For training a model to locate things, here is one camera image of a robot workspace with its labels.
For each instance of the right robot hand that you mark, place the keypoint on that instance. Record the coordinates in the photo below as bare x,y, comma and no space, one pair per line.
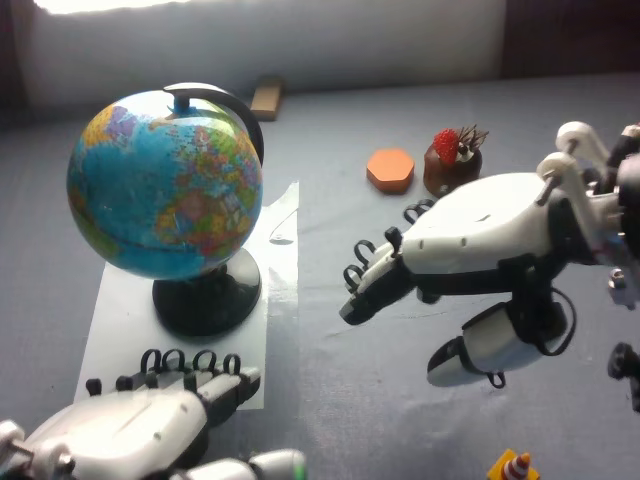
480,225

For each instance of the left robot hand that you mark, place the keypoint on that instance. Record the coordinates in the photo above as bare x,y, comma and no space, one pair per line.
130,430

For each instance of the blue desk globe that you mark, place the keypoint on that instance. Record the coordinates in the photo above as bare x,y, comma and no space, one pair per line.
165,190

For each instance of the toy chocolate cake with strawberry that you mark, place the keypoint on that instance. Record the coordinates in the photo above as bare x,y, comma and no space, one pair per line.
450,167

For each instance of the orange hexagon block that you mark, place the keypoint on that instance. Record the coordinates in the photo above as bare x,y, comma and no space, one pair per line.
390,170

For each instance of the translucent white plastic sheet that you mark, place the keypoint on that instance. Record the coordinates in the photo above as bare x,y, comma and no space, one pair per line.
120,320

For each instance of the grey table cloth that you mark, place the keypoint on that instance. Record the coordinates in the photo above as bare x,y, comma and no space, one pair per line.
370,380

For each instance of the clear tape strip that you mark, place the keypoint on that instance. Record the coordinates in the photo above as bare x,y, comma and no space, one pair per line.
285,280

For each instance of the dark curtain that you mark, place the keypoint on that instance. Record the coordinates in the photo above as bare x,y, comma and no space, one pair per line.
575,35

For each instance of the toy traffic cone, yellow base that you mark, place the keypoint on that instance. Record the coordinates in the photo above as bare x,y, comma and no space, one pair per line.
515,467

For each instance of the wooden rectangular block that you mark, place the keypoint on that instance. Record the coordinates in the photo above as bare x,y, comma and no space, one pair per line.
267,97

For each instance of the white backdrop panel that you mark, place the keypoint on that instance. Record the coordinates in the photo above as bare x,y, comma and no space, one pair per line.
300,45

